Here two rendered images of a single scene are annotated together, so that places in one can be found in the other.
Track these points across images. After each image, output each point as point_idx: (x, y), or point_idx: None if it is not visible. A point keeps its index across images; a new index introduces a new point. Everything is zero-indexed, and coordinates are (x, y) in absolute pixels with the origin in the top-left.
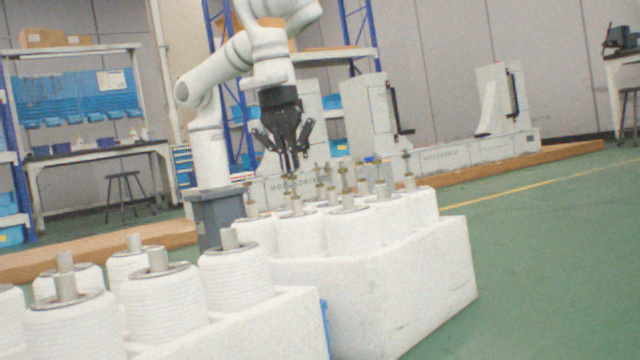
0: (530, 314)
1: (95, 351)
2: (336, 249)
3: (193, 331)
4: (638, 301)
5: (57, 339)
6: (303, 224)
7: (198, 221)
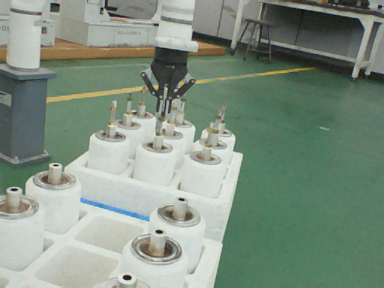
0: (275, 232)
1: None
2: (193, 187)
3: None
4: (331, 232)
5: None
6: (166, 160)
7: (4, 92)
